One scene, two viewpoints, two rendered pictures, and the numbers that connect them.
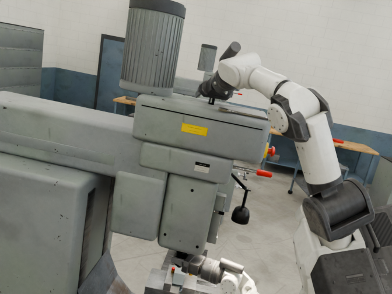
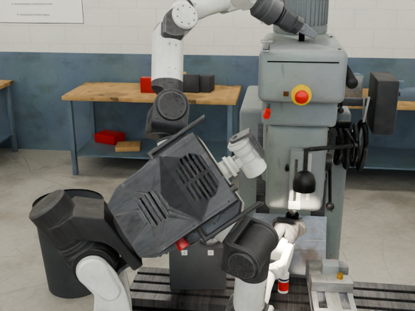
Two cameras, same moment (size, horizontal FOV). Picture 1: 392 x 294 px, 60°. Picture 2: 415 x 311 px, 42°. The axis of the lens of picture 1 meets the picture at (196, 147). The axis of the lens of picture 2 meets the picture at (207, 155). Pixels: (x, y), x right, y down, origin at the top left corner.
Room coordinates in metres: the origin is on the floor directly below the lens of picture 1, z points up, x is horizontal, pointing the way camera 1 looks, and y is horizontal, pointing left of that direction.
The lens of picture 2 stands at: (1.05, -1.85, 2.12)
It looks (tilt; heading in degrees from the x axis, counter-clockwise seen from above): 19 degrees down; 93
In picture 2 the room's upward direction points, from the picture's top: straight up
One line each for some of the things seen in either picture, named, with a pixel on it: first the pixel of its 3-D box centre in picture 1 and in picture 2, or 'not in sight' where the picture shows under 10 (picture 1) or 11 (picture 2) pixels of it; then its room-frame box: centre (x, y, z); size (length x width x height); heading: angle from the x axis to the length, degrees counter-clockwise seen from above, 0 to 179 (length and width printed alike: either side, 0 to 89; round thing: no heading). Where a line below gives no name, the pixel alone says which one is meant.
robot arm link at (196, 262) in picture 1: (200, 266); (285, 232); (1.23, -0.11, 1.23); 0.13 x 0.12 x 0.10; 160
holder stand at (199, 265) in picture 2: not in sight; (197, 259); (0.91, 0.04, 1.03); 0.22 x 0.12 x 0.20; 3
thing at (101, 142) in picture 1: (77, 135); not in sight; (1.30, 0.47, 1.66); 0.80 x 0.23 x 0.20; 85
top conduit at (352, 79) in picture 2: not in sight; (343, 70); (1.41, 0.00, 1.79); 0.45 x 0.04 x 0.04; 85
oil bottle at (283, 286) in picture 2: not in sight; (283, 279); (1.24, -0.02, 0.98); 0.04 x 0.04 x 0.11
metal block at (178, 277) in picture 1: (179, 275); (330, 269); (1.41, -0.04, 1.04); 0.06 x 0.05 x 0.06; 177
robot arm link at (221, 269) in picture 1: (226, 275); (274, 242); (1.18, -0.22, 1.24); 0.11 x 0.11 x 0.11; 70
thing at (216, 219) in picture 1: (216, 217); (295, 178); (1.25, -0.13, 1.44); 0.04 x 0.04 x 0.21; 85
